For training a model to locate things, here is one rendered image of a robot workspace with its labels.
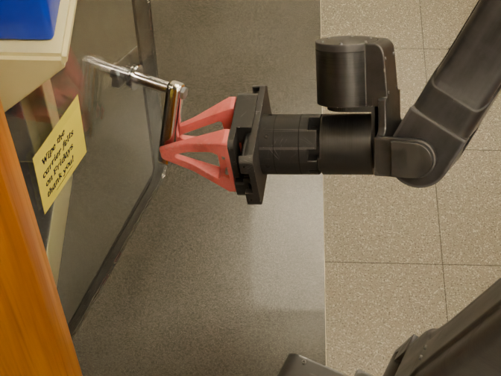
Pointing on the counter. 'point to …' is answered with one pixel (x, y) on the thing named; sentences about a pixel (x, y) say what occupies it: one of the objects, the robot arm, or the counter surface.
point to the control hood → (34, 58)
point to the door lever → (173, 106)
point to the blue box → (28, 19)
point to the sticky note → (60, 154)
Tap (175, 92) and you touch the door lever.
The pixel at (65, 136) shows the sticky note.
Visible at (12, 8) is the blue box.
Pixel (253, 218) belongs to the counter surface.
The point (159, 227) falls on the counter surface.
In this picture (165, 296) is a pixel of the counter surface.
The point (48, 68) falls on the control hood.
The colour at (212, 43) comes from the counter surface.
